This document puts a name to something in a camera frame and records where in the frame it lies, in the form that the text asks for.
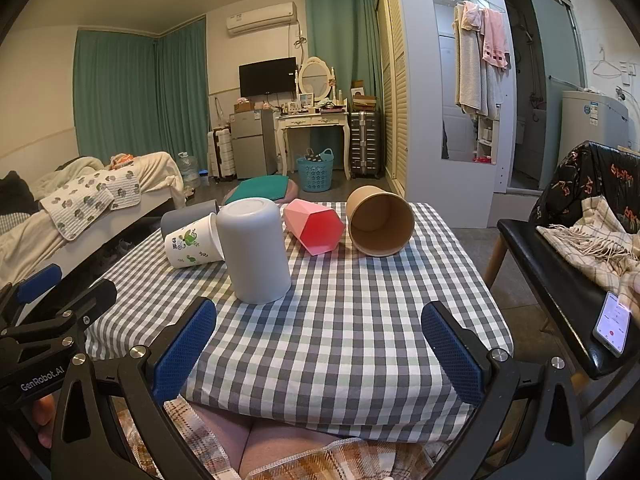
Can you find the black floral cloth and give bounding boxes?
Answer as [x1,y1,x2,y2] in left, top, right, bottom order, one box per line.
[529,141,640,242]

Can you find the person's pink trousers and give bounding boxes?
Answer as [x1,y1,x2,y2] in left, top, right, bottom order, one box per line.
[189,404,346,480]

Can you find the cream plaid fringed scarf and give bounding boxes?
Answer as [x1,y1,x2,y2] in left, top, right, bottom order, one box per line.
[536,195,640,320]

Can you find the large water bottle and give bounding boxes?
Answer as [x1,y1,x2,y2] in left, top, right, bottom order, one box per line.
[178,152,202,192]

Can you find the green curtain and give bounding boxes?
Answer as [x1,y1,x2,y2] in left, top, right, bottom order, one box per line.
[74,29,160,160]
[305,0,383,112]
[154,15,210,161]

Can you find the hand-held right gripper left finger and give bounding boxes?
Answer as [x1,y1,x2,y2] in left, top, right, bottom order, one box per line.
[50,296,222,480]

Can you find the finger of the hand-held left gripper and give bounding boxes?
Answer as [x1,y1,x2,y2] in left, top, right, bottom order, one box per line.
[0,263,64,328]
[20,279,119,333]

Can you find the pink faceted cup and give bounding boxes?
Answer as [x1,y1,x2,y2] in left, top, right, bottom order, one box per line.
[283,198,346,256]

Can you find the white dressing table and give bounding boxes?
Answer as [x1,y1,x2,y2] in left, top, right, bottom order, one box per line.
[275,109,351,179]

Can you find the white suitcase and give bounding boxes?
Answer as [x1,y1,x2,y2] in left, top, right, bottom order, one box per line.
[207,127,236,183]

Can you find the smartphone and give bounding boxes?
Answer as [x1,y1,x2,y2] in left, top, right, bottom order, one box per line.
[592,291,634,359]

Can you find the grey plastic cup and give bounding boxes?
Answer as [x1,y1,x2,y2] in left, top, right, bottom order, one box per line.
[216,197,293,305]

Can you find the white washing machine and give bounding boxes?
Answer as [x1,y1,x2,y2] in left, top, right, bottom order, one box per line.
[560,90,640,162]

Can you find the grey checkered tablecloth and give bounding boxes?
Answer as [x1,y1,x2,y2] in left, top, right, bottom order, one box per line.
[85,201,515,443]

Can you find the oval vanity mirror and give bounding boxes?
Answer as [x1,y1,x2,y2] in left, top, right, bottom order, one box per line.
[295,56,337,102]

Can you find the small grey fridge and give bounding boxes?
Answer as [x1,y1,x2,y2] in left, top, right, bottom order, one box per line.
[229,110,279,180]

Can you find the dark cloth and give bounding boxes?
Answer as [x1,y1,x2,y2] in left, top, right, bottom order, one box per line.
[0,170,40,217]

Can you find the green floor mat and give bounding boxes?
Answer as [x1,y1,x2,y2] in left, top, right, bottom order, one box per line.
[231,175,291,206]

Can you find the black television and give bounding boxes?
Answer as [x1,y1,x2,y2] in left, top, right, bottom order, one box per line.
[238,57,298,97]

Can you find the white air conditioner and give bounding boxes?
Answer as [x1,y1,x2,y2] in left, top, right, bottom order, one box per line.
[225,2,298,37]

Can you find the cardboard box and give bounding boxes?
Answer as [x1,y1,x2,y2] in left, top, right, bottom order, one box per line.
[350,80,379,112]

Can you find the tall wall mirror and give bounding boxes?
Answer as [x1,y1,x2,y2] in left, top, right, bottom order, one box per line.
[429,0,509,165]

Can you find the person's left hand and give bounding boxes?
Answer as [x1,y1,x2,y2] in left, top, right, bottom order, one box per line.
[31,400,57,450]

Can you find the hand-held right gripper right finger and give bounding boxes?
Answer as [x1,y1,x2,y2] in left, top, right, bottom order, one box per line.
[420,301,587,480]

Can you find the bed with cream bedding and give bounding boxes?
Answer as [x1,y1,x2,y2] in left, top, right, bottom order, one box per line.
[0,152,187,288]

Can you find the dark grey cup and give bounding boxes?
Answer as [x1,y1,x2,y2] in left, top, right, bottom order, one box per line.
[160,199,221,236]

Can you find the silver suitcase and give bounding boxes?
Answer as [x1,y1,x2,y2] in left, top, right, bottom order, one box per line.
[348,110,384,180]

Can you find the white louvred wardrobe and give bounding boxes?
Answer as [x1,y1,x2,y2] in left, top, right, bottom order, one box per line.
[376,0,517,230]

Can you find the white cup with green print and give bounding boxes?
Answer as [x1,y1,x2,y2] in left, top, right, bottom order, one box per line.
[164,212,226,269]

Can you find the wire clothes hanger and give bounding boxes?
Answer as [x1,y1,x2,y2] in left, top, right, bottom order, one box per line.
[592,49,624,79]

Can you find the black chair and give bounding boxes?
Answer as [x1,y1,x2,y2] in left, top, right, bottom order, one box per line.
[482,140,640,413]

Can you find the blue laundry basket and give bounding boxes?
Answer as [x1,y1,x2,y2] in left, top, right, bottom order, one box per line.
[296,148,335,193]

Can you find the person's plaid shirt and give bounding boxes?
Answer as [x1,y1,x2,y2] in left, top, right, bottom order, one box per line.
[117,395,451,480]

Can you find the brown paper cup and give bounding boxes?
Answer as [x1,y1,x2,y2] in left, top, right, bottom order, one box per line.
[346,185,416,258]

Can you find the leaf patterned blanket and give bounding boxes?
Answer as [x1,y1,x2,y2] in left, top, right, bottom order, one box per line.
[39,167,142,242]

